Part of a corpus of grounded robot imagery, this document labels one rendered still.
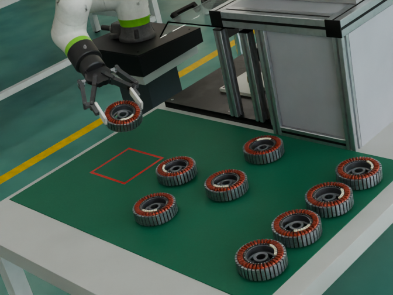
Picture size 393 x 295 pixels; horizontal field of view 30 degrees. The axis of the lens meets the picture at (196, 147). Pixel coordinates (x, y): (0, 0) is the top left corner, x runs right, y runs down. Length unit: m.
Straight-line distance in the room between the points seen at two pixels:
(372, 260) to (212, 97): 0.89
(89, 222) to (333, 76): 0.74
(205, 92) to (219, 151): 0.40
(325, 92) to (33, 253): 0.86
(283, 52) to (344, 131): 0.26
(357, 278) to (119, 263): 1.22
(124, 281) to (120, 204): 0.34
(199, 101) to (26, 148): 2.13
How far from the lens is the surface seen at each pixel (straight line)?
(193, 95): 2.46
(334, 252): 1.63
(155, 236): 1.80
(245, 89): 2.39
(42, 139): 4.43
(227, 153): 2.09
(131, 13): 2.90
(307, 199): 1.75
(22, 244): 1.95
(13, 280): 2.20
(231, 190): 1.84
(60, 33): 2.30
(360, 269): 2.79
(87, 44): 2.26
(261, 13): 2.00
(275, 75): 2.06
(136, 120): 2.12
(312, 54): 1.95
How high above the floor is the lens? 1.72
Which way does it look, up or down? 27 degrees down
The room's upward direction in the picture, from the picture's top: 13 degrees counter-clockwise
